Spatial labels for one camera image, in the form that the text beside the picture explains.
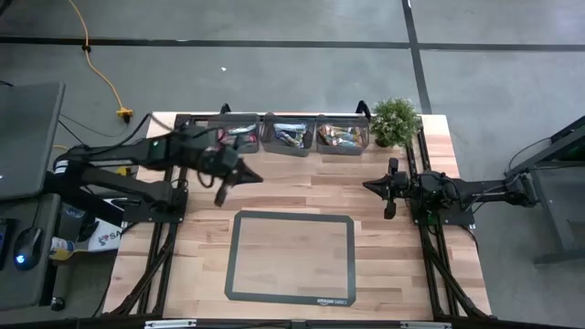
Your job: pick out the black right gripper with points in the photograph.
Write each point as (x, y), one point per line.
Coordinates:
(402, 187)

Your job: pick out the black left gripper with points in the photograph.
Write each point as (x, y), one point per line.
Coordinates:
(224, 164)

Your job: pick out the blue granola bar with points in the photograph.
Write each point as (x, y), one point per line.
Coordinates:
(292, 139)
(290, 128)

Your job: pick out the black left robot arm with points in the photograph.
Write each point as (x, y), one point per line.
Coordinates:
(119, 155)

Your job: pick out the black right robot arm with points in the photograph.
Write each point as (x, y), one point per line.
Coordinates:
(484, 192)

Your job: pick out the grey translucent plastic bin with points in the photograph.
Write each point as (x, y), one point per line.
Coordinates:
(266, 146)
(253, 148)
(365, 144)

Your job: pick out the potted green plant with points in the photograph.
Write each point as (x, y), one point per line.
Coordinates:
(395, 121)

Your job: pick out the tan silicone baking mat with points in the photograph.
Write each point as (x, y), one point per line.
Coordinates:
(292, 260)

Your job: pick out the white printed box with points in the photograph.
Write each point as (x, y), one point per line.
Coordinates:
(107, 237)

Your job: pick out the black desk beam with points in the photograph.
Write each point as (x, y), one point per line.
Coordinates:
(77, 205)

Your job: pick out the grey metal stand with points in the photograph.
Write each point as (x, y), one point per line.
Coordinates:
(557, 205)

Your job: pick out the yellow white bottle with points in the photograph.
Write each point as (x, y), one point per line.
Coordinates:
(61, 249)

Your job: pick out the grey laptop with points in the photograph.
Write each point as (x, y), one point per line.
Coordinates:
(27, 137)

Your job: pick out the black round knob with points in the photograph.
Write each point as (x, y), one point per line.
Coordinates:
(58, 304)

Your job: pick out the black computer mouse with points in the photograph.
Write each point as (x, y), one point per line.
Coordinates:
(28, 247)

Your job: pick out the grey desk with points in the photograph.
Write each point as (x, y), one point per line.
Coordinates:
(32, 288)

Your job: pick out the black flat device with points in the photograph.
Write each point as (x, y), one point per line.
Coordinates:
(5, 242)

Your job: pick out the black frame bracket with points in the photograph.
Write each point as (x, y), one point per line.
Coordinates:
(225, 109)
(364, 109)

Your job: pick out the black metal rig frame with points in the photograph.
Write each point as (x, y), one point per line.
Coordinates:
(434, 256)

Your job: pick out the silver metal bracket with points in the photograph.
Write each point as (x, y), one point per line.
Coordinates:
(171, 324)
(425, 325)

